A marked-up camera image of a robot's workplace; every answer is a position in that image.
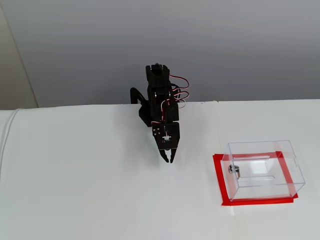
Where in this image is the red tape frame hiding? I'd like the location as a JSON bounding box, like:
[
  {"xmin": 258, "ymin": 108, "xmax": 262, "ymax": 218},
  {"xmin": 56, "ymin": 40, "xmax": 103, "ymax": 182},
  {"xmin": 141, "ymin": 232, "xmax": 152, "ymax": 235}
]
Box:
[{"xmin": 212, "ymin": 151, "xmax": 300, "ymax": 207}]

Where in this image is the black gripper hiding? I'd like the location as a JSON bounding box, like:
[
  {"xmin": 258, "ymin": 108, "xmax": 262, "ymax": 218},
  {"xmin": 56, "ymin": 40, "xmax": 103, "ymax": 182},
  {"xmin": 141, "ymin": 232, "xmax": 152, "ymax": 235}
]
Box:
[{"xmin": 151, "ymin": 121, "xmax": 181, "ymax": 164}]

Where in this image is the red white black servo cable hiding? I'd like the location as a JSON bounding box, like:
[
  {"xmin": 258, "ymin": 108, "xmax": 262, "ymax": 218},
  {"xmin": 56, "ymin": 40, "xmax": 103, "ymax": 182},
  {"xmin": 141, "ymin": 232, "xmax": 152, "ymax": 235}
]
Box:
[
  {"xmin": 174, "ymin": 98, "xmax": 187, "ymax": 110},
  {"xmin": 151, "ymin": 98, "xmax": 171, "ymax": 126},
  {"xmin": 172, "ymin": 88, "xmax": 190, "ymax": 102},
  {"xmin": 168, "ymin": 74, "xmax": 190, "ymax": 91}
]

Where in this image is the silver cam lock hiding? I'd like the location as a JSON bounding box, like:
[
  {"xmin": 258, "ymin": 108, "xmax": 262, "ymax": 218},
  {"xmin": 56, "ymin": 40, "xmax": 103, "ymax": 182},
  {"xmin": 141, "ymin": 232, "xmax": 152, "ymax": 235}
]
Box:
[{"xmin": 228, "ymin": 164, "xmax": 245, "ymax": 180}]

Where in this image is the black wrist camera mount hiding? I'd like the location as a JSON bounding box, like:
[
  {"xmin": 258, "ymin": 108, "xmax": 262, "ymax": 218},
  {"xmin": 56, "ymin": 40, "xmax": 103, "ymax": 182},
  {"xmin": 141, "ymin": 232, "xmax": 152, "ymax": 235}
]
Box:
[{"xmin": 159, "ymin": 129, "xmax": 181, "ymax": 151}]

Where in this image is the transparent plastic box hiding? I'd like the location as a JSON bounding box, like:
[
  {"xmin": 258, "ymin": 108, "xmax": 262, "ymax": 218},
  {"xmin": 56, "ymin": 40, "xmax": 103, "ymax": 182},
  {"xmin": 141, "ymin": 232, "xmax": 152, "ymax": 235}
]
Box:
[{"xmin": 223, "ymin": 139, "xmax": 306, "ymax": 202}]

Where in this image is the black table clamp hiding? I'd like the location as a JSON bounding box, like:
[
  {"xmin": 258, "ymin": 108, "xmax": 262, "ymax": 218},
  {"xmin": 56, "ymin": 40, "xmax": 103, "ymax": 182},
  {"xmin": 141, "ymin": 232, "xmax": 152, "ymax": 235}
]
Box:
[{"xmin": 129, "ymin": 86, "xmax": 154, "ymax": 128}]

